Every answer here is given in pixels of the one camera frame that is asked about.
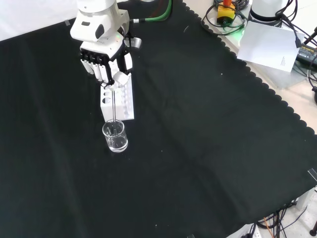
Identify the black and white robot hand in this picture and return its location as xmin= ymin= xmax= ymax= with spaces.
xmin=79 ymin=31 xmax=143 ymax=92

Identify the clear glass rod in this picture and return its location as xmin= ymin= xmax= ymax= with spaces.
xmin=111 ymin=89 xmax=119 ymax=136

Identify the white test tube rack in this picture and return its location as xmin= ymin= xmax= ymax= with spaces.
xmin=100 ymin=73 xmax=136 ymax=122

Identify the clear glass beaker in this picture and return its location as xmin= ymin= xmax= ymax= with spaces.
xmin=102 ymin=119 xmax=129 ymax=153

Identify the black bench cloth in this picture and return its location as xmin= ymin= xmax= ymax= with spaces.
xmin=0 ymin=0 xmax=317 ymax=238

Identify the yellow stop button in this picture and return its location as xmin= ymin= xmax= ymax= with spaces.
xmin=216 ymin=0 xmax=236 ymax=26

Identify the white paper sheet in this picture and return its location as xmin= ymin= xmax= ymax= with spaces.
xmin=236 ymin=20 xmax=305 ymax=73

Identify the black power adapter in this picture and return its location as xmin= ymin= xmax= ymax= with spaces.
xmin=295 ymin=42 xmax=317 ymax=71

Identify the white power strip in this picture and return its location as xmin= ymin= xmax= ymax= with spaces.
xmin=238 ymin=223 xmax=261 ymax=238

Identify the green cable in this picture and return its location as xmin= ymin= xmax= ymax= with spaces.
xmin=144 ymin=0 xmax=173 ymax=24

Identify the black cable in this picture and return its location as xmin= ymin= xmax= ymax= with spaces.
xmin=201 ymin=0 xmax=249 ymax=36

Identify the orange cable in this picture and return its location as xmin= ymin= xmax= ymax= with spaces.
xmin=263 ymin=217 xmax=276 ymax=238

